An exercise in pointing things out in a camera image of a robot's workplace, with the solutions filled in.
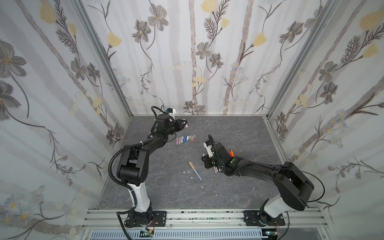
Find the left green circuit board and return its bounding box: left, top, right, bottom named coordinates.
left=139, top=230, right=154, bottom=238

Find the aluminium frame rail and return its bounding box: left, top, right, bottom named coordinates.
left=81, top=208, right=328, bottom=230

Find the green circuit board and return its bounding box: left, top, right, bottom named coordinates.
left=262, top=230, right=279, bottom=240
left=139, top=230, right=154, bottom=238

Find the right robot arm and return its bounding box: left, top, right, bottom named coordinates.
left=202, top=141, right=315, bottom=227

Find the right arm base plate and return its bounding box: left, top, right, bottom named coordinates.
left=243, top=210, right=286, bottom=227

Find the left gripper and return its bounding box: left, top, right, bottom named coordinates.
left=165, top=119, right=188, bottom=136

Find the white slotted cable duct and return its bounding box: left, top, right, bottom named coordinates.
left=89, top=229, right=269, bottom=240

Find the right green circuit board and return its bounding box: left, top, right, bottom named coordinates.
left=262, top=230, right=279, bottom=240

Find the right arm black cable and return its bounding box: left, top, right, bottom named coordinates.
left=277, top=167, right=326, bottom=240

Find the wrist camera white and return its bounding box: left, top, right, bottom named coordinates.
left=166, top=108, right=176, bottom=119
left=204, top=141, right=214, bottom=158

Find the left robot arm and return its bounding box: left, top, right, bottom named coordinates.
left=108, top=113, right=188, bottom=227

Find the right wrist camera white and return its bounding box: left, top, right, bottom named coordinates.
left=204, top=141, right=214, bottom=158

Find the yellow capped blue pen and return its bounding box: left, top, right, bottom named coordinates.
left=189, top=162, right=202, bottom=181

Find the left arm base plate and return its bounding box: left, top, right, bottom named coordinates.
left=124, top=211, right=167, bottom=228

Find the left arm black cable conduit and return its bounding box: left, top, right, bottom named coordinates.
left=107, top=140, right=154, bottom=240

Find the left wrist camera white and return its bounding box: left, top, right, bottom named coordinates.
left=166, top=108, right=176, bottom=119

